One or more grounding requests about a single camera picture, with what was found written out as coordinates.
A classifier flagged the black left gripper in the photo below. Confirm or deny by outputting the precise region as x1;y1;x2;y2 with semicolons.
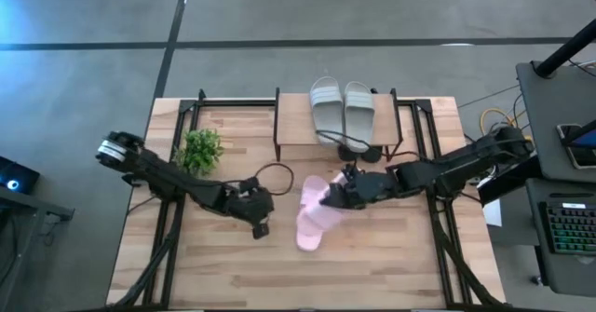
223;176;277;224

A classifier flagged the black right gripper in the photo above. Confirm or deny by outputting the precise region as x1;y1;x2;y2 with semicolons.
319;165;400;210

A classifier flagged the grey slide sandal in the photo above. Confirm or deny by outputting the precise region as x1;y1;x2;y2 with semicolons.
343;80;376;154
309;75;345;148

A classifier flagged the green potted plant white pot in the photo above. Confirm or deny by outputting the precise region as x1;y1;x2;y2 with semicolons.
174;128;225;178

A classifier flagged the white paper sheet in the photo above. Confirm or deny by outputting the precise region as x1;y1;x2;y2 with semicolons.
481;176;504;228

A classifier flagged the black diagonal desk beam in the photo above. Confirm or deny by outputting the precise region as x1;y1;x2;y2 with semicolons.
478;156;544;206

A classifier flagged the grey side desk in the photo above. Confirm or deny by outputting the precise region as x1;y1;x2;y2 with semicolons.
515;60;596;299

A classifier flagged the backlit computer keyboard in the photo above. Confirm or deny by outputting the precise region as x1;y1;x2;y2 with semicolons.
539;201;596;257

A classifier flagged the smartphone in light case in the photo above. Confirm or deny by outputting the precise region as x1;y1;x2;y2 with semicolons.
557;123;596;170

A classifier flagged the black device with blue light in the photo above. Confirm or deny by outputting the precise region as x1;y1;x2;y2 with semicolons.
0;156;41;195

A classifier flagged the blue-screen tablet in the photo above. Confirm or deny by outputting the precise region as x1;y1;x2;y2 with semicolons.
570;128;596;149

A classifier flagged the black stand pole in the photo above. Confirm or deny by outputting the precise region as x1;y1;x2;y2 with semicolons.
534;20;596;78

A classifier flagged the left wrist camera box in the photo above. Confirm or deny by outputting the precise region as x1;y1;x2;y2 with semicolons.
251;221;272;241

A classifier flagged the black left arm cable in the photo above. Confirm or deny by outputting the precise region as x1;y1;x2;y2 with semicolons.
253;162;295;197

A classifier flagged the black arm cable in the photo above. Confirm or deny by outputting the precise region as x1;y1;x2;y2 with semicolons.
253;162;295;197
315;129;423;164

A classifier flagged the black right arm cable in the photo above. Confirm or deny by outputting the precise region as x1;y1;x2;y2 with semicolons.
315;129;423;164

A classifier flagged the wooden shelf with black frame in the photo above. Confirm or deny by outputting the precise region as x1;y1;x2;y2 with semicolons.
273;87;404;163

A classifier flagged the black aluminium table frame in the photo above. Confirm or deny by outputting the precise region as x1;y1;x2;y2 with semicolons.
111;88;508;311

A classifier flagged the yellow cable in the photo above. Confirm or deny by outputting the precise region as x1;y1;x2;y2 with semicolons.
479;107;518;136

